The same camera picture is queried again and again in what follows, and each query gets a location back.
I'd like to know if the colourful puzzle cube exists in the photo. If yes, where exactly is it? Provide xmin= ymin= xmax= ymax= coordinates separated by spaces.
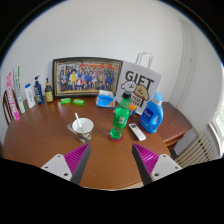
xmin=128 ymin=104 xmax=138 ymax=117

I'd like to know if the white tube bottle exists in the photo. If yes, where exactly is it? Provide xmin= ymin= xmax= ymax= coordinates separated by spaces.
xmin=24 ymin=83 xmax=36 ymax=109

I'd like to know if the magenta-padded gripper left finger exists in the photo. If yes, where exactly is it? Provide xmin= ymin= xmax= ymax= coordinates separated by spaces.
xmin=40 ymin=143 xmax=92 ymax=186

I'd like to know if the framed group photo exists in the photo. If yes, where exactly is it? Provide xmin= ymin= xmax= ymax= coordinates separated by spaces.
xmin=51 ymin=56 xmax=124 ymax=99

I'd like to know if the white radiator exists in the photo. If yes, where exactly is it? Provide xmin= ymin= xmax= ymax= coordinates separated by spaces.
xmin=174 ymin=131 xmax=218 ymax=169

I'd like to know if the green plastic drink bottle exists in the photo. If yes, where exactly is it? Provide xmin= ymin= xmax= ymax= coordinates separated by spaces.
xmin=109 ymin=91 xmax=132 ymax=140

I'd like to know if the white paper gift bag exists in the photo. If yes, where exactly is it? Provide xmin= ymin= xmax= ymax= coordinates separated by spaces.
xmin=115 ymin=51 xmax=163 ymax=116

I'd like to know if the amber pump bottle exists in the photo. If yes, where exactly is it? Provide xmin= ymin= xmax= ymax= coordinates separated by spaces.
xmin=44 ymin=77 xmax=54 ymax=104

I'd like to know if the tall green white box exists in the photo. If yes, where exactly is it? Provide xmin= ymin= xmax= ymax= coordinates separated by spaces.
xmin=12 ymin=66 xmax=27 ymax=115

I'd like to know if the white remote control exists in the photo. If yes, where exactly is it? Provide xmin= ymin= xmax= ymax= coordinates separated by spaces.
xmin=128 ymin=122 xmax=147 ymax=142

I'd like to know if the blue detergent bottle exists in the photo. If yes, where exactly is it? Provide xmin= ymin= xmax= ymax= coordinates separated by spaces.
xmin=139 ymin=91 xmax=165 ymax=134

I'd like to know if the dark blue pump bottle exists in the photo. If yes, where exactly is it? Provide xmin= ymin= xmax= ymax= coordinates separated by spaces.
xmin=33 ymin=74 xmax=45 ymax=105

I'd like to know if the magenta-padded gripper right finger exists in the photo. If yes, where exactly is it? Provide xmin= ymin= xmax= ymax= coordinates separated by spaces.
xmin=131 ymin=143 xmax=183 ymax=185

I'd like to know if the brown wooden chair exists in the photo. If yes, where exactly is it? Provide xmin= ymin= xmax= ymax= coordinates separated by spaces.
xmin=2 ymin=89 xmax=14 ymax=126

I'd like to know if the brown wooden side table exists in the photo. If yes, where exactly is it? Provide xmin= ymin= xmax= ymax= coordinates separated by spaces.
xmin=156 ymin=101 xmax=193 ymax=149

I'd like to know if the white spoon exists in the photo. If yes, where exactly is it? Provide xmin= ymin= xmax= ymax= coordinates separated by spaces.
xmin=74 ymin=112 xmax=86 ymax=134

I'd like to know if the blue tissue pack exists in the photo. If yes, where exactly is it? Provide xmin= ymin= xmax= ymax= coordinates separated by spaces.
xmin=95 ymin=89 xmax=116 ymax=109

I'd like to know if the round red coaster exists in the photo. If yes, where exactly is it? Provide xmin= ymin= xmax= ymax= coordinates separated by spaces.
xmin=107 ymin=130 xmax=125 ymax=143

